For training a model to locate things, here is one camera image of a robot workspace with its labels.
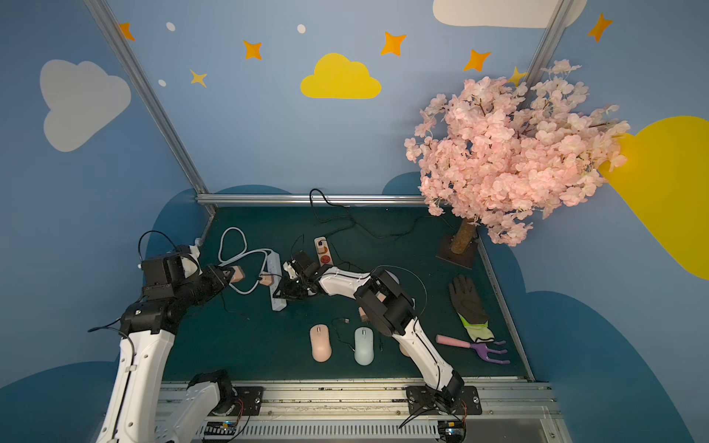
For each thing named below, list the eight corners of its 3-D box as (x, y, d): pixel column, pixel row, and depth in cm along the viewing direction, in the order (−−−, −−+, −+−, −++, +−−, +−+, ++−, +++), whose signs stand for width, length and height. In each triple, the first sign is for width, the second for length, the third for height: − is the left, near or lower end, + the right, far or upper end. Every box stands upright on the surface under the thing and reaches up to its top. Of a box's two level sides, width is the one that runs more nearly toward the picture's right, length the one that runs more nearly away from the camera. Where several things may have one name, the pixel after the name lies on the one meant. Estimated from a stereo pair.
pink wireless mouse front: (314, 364, 82) (313, 362, 80) (309, 329, 89) (308, 326, 87) (333, 360, 83) (333, 357, 81) (328, 324, 90) (327, 322, 88)
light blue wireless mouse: (353, 365, 82) (353, 363, 80) (354, 330, 89) (354, 327, 87) (374, 365, 82) (374, 363, 80) (372, 330, 89) (373, 327, 87)
